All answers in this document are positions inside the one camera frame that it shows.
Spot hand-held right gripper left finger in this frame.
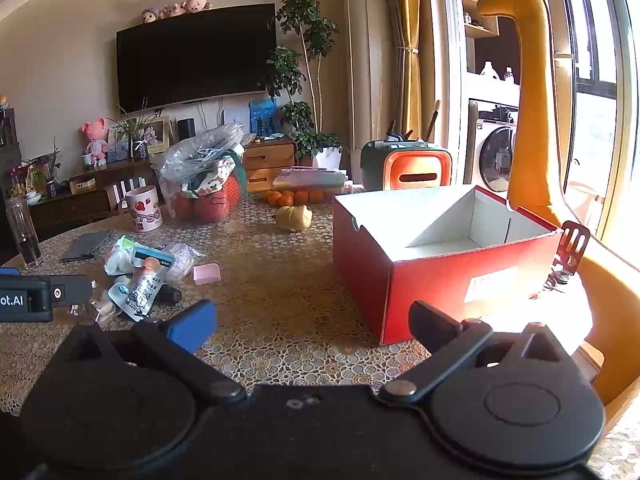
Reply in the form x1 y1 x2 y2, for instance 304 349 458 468
62 300 248 406

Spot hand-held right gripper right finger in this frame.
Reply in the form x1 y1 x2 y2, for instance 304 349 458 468
378 301 576 404

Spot small dark bottle blue label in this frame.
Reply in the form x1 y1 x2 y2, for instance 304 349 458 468
152 285 183 307

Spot red cardboard box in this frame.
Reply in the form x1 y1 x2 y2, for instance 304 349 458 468
332 184 563 346

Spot pink block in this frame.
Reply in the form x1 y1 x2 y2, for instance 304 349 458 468
192 262 222 286

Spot printed spout pouch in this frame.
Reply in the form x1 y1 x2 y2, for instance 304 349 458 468
107 257 168 322

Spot white printed plastic packet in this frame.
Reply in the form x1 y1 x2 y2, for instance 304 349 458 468
162 241 205 283

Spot blue topped packet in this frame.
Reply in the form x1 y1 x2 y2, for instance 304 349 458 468
131 245 177 268

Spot yellow soft toy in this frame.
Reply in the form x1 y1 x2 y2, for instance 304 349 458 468
275 205 313 233

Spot patterned cloth desktop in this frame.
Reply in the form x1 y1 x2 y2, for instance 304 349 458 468
0 187 640 480

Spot clear glass tumbler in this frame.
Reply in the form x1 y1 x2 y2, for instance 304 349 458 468
5 196 43 268

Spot grey cloth pouch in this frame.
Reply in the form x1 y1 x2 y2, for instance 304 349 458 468
61 230 115 263

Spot dark low cabinet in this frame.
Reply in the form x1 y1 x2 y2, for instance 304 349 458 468
27 157 161 241

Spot small potted plant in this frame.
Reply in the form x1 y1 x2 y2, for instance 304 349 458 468
27 140 63 198

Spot white mug red print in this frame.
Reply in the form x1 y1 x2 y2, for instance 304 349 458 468
125 186 164 233

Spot white slatted chair back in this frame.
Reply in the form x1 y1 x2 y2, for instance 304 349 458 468
111 176 150 211

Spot red round ball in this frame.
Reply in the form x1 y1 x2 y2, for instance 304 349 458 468
192 190 231 224

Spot red mesh pouch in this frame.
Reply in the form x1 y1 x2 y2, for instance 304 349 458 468
222 175 246 211

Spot pink doll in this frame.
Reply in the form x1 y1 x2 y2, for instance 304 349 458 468
81 119 111 168

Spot printed gift bag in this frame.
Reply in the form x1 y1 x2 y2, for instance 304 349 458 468
182 157 236 198

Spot orange green desk organiser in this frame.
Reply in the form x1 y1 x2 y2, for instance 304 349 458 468
360 140 453 192

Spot grass plant in vase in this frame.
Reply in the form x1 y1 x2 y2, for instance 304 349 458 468
107 100 161 161

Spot crumpled clear plastic bag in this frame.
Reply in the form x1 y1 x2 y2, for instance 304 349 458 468
152 122 246 186

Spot wooden drawer cabinet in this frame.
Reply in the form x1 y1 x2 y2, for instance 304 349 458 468
242 139 298 193

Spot white washing machine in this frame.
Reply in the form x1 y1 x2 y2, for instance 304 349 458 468
465 100 521 193

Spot clear plastic storage boxes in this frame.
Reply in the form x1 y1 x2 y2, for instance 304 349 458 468
272 167 348 192

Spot white standing air conditioner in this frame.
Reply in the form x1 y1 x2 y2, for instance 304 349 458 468
337 0 396 183

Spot yellow curtain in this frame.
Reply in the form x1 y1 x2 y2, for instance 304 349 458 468
395 0 423 138

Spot large window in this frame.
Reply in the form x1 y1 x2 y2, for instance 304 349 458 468
555 0 640 261

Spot tall potted tree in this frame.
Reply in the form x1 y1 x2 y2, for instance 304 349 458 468
257 0 346 170

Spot photo frame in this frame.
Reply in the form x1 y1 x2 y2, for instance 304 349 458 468
140 116 171 155

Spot wooden handled brush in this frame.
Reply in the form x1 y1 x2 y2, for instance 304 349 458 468
425 100 441 143

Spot black wall television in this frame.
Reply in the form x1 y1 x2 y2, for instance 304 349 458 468
116 3 277 114

